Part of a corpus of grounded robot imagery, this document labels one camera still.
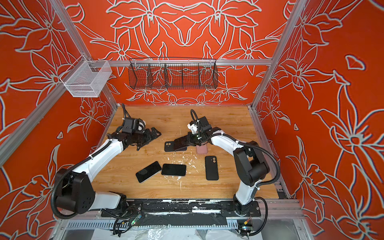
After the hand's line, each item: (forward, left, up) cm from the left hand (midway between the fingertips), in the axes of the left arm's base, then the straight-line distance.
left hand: (156, 135), depth 85 cm
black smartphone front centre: (-14, -11, -14) cm, 23 cm away
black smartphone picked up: (+1, -6, -14) cm, 16 cm away
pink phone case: (0, -28, -15) cm, 32 cm away
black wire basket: (+41, -5, +15) cm, 44 cm away
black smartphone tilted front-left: (-15, +5, -19) cm, 25 cm away
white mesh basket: (+29, +47, +17) cm, 58 cm away
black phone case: (-11, -33, -16) cm, 38 cm away
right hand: (-1, -15, -3) cm, 15 cm away
